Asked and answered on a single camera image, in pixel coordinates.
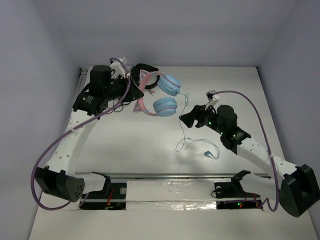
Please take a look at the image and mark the black headphones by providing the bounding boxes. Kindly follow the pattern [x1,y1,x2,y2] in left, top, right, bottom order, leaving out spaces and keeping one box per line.
[130,63,160,91]

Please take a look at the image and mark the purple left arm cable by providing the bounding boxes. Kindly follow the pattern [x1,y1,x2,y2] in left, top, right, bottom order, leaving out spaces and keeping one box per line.
[30,57,132,211]

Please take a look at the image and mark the silver foil tape strip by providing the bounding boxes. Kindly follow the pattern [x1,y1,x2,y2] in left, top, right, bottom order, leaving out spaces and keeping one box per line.
[125,180,217,211]

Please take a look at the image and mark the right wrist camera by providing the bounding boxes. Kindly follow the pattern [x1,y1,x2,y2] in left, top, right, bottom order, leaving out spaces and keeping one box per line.
[205,90,220,109]

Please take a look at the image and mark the light blue headphone cable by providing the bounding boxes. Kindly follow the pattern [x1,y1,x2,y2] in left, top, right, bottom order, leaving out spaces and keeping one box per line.
[174,91,221,160]

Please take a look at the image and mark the black headphone cable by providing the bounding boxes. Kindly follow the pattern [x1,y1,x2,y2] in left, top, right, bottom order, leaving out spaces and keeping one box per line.
[99,86,157,115]

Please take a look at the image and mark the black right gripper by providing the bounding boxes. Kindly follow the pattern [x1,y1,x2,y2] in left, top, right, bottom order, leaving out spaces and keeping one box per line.
[178,102,226,136]

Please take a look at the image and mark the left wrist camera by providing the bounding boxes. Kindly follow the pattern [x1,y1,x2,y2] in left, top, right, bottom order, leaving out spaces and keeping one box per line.
[109,57,127,78]

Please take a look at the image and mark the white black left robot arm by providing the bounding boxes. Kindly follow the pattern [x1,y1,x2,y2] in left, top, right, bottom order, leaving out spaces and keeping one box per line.
[30,61,144,211]

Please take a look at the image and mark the pink blue cat-ear headphones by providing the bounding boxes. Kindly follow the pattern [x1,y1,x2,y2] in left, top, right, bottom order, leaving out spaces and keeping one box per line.
[132,69,181,117]

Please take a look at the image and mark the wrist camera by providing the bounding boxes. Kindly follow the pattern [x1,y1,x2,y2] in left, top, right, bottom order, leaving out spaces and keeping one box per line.
[109,57,127,78]
[205,90,220,109]

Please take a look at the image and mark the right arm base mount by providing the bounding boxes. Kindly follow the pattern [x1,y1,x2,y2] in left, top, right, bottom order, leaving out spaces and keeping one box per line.
[211,170,262,210]

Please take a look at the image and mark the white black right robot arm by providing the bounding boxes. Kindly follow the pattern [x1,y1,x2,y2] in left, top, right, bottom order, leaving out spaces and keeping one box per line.
[179,105,320,218]

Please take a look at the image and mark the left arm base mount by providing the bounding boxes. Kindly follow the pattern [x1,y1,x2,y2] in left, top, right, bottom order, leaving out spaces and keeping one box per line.
[78,171,127,211]

